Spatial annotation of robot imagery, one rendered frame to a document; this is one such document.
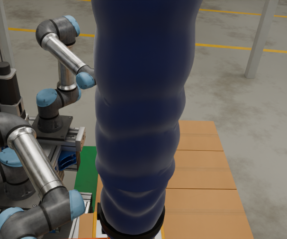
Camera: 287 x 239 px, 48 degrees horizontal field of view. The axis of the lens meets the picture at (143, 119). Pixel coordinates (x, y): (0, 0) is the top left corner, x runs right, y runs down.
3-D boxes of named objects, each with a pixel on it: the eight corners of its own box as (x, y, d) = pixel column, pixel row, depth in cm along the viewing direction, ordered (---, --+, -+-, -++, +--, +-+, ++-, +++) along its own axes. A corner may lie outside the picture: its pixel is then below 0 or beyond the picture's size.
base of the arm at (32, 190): (-1, 199, 150) (-5, 184, 144) (11, 175, 162) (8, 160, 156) (31, 201, 150) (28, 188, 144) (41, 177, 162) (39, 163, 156)
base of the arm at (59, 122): (34, 132, 190) (31, 118, 184) (41, 116, 202) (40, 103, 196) (59, 134, 189) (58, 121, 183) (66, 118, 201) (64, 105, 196)
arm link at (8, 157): (35, 177, 149) (31, 155, 141) (5, 188, 143) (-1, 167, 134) (26, 161, 157) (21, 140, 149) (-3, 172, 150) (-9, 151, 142)
